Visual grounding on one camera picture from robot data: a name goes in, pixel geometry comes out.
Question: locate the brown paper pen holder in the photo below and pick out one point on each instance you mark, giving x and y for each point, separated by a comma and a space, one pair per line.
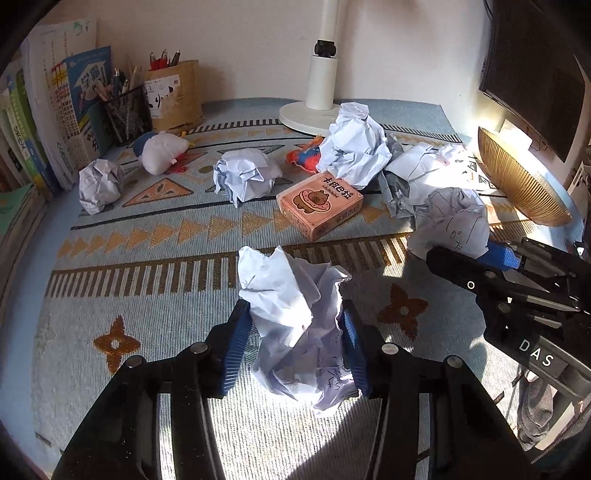
178, 101

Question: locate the bunch of pencils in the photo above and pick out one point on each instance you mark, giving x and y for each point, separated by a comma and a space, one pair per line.
115, 83

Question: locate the large paper ball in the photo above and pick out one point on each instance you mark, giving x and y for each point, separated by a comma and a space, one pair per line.
353, 143

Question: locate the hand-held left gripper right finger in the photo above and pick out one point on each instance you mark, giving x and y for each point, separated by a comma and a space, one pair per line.
353, 350

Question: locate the dark grey cloth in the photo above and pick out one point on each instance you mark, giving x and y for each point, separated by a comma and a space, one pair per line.
535, 410

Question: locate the black monitor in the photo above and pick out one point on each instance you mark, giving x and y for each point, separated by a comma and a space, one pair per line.
526, 78

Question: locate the orange red toy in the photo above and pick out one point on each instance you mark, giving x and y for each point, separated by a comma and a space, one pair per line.
304, 159

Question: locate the blue patterned woven mat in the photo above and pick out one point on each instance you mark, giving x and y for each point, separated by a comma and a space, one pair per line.
161, 277

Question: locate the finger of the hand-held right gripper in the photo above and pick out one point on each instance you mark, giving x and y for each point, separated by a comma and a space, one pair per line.
501, 256
457, 272

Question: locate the white and blue plush toy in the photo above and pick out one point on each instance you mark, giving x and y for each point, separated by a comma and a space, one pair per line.
161, 150

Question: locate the grey white paper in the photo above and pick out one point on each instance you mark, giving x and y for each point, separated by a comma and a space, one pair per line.
415, 166

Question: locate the white paper packet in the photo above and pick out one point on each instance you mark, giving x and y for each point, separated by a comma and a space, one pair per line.
515, 134

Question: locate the bunch of pens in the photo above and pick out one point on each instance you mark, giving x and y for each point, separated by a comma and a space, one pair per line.
162, 60

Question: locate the white desk lamp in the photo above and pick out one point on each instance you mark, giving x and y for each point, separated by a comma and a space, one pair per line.
323, 78

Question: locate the amber ribbed bowl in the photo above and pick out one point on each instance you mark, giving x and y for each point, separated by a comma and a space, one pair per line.
517, 180

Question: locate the pink cartoon print box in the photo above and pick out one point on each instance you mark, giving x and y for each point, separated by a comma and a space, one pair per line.
318, 198

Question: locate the blue cover workbook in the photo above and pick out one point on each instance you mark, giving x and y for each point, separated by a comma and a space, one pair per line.
85, 92

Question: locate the row of green books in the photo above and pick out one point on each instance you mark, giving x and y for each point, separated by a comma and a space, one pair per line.
23, 134

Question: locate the flat stack of books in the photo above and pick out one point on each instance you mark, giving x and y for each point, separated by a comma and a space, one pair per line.
16, 226

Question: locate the black mesh pen holder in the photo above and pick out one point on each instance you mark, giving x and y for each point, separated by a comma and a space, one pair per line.
127, 115

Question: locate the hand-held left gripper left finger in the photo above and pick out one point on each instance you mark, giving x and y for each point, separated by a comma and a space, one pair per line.
235, 350

